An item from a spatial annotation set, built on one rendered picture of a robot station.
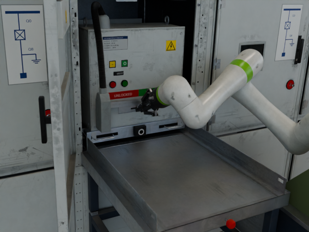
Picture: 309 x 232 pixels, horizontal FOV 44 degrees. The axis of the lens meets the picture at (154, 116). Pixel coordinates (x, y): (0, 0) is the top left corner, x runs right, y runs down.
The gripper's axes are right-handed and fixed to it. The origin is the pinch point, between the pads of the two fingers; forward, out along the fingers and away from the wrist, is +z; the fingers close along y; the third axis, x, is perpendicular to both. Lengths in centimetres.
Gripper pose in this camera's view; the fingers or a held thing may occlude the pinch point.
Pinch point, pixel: (141, 108)
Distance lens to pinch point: 182.0
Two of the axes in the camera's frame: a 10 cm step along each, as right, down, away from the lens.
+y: 2.0, 9.7, -1.2
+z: -4.2, 2.0, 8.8
